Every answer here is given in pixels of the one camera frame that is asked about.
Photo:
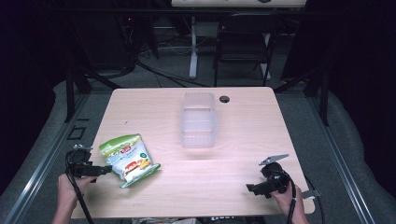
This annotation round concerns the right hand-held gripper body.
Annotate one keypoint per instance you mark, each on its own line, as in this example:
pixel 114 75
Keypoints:
pixel 275 179

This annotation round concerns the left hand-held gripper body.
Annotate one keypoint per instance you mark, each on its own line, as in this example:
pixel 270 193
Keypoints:
pixel 79 161

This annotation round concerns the green and white snack bag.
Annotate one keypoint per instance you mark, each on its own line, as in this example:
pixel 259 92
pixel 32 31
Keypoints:
pixel 130 160

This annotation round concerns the translucent plastic storage box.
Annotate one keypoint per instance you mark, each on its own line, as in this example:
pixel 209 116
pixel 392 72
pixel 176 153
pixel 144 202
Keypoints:
pixel 198 119

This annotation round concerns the person's right hand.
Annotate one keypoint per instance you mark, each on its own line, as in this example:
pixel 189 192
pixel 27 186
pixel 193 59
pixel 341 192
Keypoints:
pixel 288 202

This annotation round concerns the person's left hand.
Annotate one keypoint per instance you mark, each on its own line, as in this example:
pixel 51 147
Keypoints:
pixel 69 189

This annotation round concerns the grey metal tab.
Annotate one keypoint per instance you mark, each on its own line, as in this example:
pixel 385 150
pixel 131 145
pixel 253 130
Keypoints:
pixel 310 194

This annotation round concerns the black metal stand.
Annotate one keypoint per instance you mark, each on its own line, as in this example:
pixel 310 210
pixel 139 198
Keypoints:
pixel 320 90
pixel 73 90

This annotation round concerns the round black table grommet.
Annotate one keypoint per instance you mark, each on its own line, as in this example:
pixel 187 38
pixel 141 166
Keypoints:
pixel 224 99

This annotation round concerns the black folding chair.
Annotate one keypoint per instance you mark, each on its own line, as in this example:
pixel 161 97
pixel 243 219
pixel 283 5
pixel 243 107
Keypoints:
pixel 246 46

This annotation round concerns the white desk leg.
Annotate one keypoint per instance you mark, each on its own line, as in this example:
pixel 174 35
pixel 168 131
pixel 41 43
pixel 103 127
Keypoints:
pixel 193 53

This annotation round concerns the white background desk top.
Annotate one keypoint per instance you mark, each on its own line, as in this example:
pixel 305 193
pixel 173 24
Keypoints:
pixel 238 3

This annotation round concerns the aluminium floor rail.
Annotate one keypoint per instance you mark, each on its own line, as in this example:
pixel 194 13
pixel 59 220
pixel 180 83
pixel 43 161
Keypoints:
pixel 339 155
pixel 40 161

